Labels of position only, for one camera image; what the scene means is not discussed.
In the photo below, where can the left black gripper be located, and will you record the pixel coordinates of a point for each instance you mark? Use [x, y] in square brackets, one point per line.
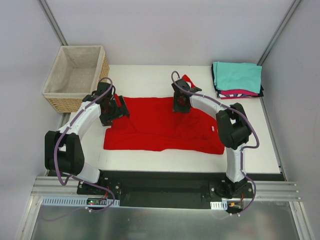
[119, 110]

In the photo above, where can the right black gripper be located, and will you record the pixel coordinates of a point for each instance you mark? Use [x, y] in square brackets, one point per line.
[180, 105]

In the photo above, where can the red t shirt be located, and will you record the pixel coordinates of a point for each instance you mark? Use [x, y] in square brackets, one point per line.
[152, 125]

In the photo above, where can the pink t shirt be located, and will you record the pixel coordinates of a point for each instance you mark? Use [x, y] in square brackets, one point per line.
[236, 94]

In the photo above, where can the wicker basket with cloth liner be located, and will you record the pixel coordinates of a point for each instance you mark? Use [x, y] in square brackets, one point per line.
[75, 73]

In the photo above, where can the black t shirt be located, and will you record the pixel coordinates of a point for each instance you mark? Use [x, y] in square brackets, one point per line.
[260, 94]

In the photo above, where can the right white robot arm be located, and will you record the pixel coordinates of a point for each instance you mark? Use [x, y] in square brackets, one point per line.
[232, 128]

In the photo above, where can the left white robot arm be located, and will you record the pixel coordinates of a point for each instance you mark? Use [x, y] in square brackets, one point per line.
[63, 152]

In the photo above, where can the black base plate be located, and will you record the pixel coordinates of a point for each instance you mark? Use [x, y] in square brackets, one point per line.
[177, 190]

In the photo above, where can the left aluminium frame post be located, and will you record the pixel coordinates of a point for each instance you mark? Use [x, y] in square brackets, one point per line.
[53, 22]

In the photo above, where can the aluminium frame post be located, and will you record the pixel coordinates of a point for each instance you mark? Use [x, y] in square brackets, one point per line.
[295, 4]
[53, 22]

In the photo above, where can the right aluminium frame post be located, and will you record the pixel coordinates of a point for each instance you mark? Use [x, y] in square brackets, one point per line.
[295, 4]

